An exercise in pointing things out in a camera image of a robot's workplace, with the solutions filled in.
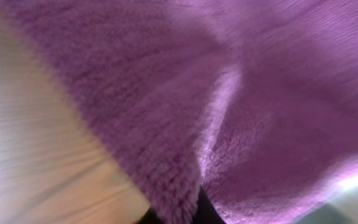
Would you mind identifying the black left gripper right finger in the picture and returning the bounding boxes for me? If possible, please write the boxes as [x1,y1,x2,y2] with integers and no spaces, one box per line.
[192,187,226,224]

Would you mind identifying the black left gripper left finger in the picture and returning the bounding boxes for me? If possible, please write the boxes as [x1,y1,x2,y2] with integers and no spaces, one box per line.
[137,208,160,224]

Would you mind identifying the purple microfiber cloth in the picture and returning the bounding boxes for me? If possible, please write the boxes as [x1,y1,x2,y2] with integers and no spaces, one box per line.
[0,0,358,223]

